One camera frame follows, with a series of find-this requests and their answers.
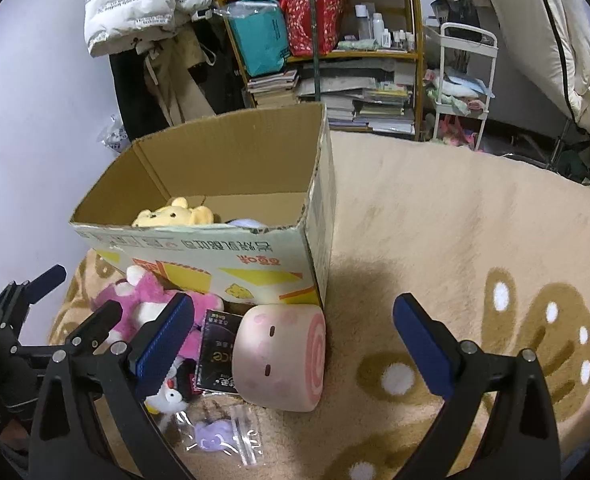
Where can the green pole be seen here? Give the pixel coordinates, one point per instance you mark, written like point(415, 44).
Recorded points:
point(316, 35)

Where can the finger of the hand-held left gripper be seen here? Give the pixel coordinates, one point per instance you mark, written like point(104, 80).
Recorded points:
point(97, 321)
point(50, 276)

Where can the red patterned bag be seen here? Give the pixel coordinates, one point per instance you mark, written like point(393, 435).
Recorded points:
point(305, 25)

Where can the teal bag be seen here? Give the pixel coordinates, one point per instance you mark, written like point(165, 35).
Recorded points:
point(260, 40)

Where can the row of white bottles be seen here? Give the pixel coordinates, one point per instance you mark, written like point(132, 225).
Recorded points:
point(377, 25)

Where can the purple plush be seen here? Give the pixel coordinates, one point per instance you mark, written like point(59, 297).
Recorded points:
point(215, 435)

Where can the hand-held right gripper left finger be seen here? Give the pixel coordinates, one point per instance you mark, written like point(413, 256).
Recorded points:
point(167, 340)

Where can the pink and white plush toy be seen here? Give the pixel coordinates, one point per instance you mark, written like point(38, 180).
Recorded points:
point(125, 300)

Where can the pink roll cake plush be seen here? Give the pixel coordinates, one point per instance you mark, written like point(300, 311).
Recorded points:
point(275, 355)

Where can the clear plastic bag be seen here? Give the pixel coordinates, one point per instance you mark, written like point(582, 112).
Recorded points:
point(112, 134)

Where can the white trolley cart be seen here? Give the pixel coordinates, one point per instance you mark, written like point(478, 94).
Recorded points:
point(442, 60)

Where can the pale purple soft toy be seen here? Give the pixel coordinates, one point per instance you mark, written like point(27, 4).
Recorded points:
point(242, 223)

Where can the black coat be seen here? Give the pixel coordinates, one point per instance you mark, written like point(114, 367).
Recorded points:
point(130, 95)

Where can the beige printed blanket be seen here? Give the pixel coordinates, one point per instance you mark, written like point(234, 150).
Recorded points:
point(425, 235)

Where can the stack of books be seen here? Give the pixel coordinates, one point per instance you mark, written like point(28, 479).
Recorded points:
point(272, 87)

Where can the yellow bear plush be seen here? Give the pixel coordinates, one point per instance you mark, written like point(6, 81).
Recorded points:
point(175, 215)

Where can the wooden bookshelf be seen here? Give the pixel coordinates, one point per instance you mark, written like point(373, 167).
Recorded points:
point(375, 55)

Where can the blue and white packet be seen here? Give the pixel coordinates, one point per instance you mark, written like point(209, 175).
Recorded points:
point(460, 88)

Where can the beige coat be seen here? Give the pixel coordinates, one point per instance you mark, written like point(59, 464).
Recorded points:
point(177, 80)

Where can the white puffer jacket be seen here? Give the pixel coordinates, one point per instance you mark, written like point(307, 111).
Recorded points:
point(130, 5)

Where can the printed cardboard box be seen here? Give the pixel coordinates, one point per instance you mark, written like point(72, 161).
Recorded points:
point(255, 160)

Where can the black hanging garment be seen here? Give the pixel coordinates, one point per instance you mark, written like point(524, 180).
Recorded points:
point(222, 80)

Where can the pile of books and papers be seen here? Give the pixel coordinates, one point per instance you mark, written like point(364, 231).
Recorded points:
point(370, 105)

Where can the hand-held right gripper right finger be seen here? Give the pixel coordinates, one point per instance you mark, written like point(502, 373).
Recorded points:
point(422, 345)

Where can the black packet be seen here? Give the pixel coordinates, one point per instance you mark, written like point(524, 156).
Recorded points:
point(215, 350)

